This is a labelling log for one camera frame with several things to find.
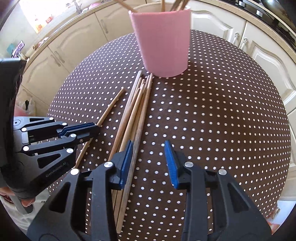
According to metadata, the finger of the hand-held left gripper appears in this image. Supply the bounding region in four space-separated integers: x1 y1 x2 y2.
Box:
21 133 94 169
13 117 100 138

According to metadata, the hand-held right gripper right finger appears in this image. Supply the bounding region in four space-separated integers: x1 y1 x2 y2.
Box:
164 140 272 241

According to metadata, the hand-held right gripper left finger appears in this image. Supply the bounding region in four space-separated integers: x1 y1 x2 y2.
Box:
27 140 134 241

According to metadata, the weathered grey wooden chopstick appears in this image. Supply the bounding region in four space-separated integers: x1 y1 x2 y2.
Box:
116 73 154 234

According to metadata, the bunch of wooden chopsticks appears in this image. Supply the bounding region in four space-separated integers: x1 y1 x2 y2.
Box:
107 70 149 230

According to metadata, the pink cup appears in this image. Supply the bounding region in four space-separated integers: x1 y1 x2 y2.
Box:
129 5 191 78

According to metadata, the person's left hand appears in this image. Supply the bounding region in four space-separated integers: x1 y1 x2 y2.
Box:
0 186 36 208

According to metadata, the person's white clothing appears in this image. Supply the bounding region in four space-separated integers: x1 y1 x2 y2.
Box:
0 195 50 234

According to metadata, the brown polka dot tablecloth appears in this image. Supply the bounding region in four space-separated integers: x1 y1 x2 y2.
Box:
46 29 292 241

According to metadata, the black gas stove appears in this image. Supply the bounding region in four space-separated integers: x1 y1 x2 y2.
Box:
238 0 296 54

